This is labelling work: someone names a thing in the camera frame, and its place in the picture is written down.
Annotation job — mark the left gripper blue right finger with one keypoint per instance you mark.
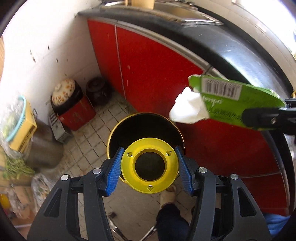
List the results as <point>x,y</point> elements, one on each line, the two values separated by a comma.
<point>185,174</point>

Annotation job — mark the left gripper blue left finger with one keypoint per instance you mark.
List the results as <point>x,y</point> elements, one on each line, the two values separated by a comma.
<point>114,172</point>

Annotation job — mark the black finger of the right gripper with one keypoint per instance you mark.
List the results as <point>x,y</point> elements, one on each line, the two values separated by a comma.
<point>282,119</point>

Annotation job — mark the yellow plastic ring lid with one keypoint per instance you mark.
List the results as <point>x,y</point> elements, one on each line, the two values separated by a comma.
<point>149,165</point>

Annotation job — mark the green barcode snack wrapper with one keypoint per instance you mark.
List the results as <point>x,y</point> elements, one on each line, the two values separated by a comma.
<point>226,100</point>

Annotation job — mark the white tissue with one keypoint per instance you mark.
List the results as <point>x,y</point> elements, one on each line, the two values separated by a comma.
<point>189,108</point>

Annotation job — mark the yellow-rimmed black trash bin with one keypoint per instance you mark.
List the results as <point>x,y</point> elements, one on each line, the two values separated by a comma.
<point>143,125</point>

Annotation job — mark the person's dark trouser leg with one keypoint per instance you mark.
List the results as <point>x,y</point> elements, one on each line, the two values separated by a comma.
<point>170,225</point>

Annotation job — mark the grey plastic grater box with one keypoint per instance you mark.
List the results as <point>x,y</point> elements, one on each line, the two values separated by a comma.
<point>61,132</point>

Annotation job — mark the red square container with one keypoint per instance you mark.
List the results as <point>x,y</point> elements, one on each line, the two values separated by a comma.
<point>78,115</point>

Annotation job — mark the steel pot on floor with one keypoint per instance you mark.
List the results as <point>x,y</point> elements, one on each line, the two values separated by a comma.
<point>45,151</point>

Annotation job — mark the dark brown jar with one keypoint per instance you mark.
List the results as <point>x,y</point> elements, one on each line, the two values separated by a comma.
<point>98,91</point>

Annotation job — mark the floral lid clay pot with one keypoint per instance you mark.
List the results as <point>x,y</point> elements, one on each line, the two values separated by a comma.
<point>66,94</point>

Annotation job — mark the yellow cardboard box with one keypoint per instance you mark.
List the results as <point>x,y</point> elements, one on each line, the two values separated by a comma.
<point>24,129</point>

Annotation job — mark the red cabinet door right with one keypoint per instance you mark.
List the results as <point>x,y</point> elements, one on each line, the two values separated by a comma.
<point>154,75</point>

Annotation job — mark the red cabinet door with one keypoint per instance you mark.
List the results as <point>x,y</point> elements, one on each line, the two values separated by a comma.
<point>154,75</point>
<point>104,41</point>

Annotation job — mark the red cabinet door left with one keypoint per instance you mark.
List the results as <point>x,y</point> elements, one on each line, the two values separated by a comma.
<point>104,41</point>

